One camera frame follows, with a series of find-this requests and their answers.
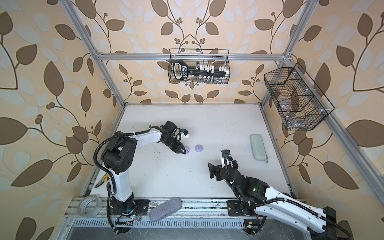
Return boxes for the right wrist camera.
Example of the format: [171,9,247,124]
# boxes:
[221,150,234,167]

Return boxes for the black wire basket wall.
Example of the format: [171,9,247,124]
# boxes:
[168,48,231,85]
[264,63,335,131]

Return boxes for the yellow black pliers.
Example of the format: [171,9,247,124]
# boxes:
[94,174,111,189]

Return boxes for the clear tape roll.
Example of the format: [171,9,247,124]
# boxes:
[77,195,103,218]

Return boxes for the black socket holder rail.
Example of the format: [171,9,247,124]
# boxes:
[171,60,231,82]

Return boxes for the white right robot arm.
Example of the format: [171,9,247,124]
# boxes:
[208,161,354,240]

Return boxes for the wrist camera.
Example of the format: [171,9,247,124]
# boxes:
[178,129,190,140]
[221,150,234,167]

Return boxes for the black wire basket right wall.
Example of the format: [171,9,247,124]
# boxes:
[264,63,335,131]

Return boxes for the grey felt glasses case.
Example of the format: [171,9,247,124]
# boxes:
[149,197,183,223]

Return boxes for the black wire basket back wall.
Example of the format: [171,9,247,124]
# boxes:
[168,48,231,85]

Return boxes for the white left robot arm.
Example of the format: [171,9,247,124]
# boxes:
[93,121,189,235]

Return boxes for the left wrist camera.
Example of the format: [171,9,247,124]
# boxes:
[178,129,190,140]

